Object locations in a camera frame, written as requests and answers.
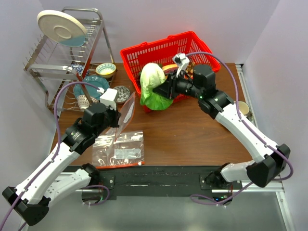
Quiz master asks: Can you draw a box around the cream speckled mug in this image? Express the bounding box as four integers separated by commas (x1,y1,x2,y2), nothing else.
238,101,253,121

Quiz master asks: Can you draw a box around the zip bag red zipper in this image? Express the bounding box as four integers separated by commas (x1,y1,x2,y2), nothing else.
114,93,135,141

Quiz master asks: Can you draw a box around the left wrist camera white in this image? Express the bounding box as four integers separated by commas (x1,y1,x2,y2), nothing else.
97,88,118,110

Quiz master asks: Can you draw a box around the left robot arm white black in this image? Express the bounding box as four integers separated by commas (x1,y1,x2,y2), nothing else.
2,103,121,226

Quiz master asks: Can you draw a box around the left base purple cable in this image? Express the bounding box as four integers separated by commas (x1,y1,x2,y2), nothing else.
85,184,111,206

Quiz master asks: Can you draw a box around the large white blue plate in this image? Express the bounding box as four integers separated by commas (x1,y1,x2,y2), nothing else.
37,10,88,47

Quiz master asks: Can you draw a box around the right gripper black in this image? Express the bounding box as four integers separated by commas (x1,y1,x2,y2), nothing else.
154,69,203,100

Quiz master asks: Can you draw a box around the yellow rim teal bowl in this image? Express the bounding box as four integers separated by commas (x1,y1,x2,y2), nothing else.
95,63,116,79

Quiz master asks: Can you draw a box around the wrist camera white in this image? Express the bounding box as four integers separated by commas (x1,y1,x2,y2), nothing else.
97,88,118,110
173,53,190,77

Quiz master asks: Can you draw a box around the metal dish rack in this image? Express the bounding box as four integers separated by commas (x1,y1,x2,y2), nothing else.
24,6,114,111

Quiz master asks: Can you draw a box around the toy longan bunch brown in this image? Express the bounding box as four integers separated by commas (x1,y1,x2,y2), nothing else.
184,62,195,79

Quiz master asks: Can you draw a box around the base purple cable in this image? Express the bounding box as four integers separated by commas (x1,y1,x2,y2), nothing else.
190,181,253,206
85,184,111,206

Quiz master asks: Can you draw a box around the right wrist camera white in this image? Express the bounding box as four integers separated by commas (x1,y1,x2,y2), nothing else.
173,53,190,77

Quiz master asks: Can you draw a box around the black white patterned bowl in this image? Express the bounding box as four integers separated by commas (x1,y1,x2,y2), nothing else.
114,85,130,104

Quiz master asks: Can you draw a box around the blue patterned white bowl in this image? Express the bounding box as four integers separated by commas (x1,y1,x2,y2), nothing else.
77,95,90,112

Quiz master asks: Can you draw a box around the toy napa cabbage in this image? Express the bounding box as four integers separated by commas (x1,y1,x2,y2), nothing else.
140,63,173,111

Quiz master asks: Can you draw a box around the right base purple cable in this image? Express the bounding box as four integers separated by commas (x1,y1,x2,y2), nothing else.
190,181,253,206

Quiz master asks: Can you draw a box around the toy meat slice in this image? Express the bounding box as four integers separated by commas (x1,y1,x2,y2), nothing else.
162,64,178,74

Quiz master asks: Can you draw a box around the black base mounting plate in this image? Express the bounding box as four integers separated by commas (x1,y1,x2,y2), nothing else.
42,165,268,202

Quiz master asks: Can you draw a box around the red plastic shopping basket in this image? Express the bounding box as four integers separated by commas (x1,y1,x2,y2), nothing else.
120,31,220,103

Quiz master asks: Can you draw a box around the small blue patterned dish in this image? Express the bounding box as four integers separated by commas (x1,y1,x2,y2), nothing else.
71,62,84,76

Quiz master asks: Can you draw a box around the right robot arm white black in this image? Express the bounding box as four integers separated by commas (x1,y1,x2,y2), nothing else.
153,64,290,189

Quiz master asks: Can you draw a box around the teal scalloped plate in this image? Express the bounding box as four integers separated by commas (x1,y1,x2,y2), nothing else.
73,75,109,100

